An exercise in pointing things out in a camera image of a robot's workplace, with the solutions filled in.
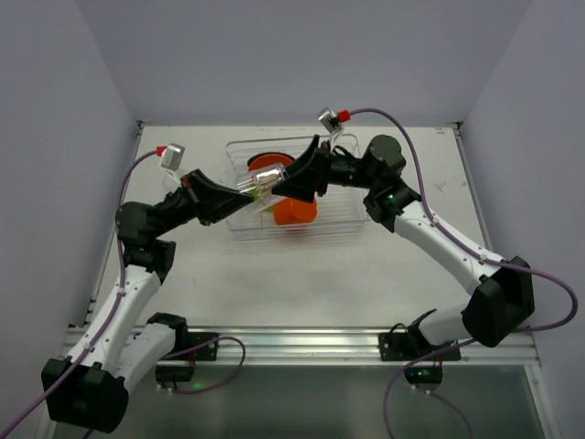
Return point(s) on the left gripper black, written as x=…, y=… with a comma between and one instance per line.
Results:
x=194, y=197

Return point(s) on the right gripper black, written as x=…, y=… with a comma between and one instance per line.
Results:
x=323, y=166

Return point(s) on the clear glass cup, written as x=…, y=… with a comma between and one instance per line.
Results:
x=258, y=185

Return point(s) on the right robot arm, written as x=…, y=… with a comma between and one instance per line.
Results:
x=501, y=292

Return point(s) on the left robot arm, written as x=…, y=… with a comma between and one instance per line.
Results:
x=91, y=386

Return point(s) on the clear plastic rack tray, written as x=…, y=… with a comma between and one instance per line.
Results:
x=347, y=224

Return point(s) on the black plate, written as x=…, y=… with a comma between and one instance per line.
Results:
x=268, y=159

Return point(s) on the orange plate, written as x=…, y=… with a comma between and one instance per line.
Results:
x=277, y=167

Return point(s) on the green plate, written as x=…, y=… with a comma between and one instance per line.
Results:
x=267, y=204

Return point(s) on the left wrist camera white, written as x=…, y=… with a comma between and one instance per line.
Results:
x=171, y=156

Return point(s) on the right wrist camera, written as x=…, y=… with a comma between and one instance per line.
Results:
x=331, y=122

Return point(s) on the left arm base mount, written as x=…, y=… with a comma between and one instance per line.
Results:
x=196, y=347

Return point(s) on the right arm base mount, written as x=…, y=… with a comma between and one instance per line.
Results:
x=405, y=343

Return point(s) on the aluminium frame rail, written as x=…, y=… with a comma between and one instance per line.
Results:
x=355, y=346

